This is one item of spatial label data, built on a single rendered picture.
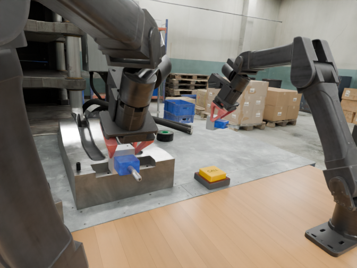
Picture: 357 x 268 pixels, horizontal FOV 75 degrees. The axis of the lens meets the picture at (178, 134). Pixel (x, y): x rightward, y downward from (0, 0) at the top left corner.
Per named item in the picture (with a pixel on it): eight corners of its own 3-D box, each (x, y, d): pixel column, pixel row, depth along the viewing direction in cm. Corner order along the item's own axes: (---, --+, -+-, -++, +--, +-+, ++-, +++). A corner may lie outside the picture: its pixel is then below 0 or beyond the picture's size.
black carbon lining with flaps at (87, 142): (146, 160, 67) (147, 128, 65) (87, 169, 59) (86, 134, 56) (112, 128, 96) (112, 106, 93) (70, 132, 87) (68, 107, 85)
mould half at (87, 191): (173, 186, 67) (176, 143, 64) (76, 210, 54) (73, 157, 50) (120, 136, 108) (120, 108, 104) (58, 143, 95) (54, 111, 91)
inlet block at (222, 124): (241, 133, 90) (243, 119, 88) (235, 135, 86) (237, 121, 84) (211, 126, 97) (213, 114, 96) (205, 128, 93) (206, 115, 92)
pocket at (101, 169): (117, 182, 58) (117, 168, 57) (94, 186, 55) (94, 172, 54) (111, 174, 61) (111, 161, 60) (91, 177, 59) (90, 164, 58)
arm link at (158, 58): (138, 76, 50) (130, 14, 43) (177, 79, 48) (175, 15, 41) (112, 101, 41) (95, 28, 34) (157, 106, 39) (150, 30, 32)
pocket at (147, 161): (156, 174, 63) (156, 161, 62) (137, 177, 60) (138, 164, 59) (149, 167, 67) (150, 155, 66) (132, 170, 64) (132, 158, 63)
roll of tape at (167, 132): (160, 135, 114) (160, 128, 113) (175, 138, 112) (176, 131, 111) (153, 140, 107) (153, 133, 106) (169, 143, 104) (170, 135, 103)
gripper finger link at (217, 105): (202, 116, 91) (214, 97, 86) (211, 114, 96) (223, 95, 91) (214, 127, 88) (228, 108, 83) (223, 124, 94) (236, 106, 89)
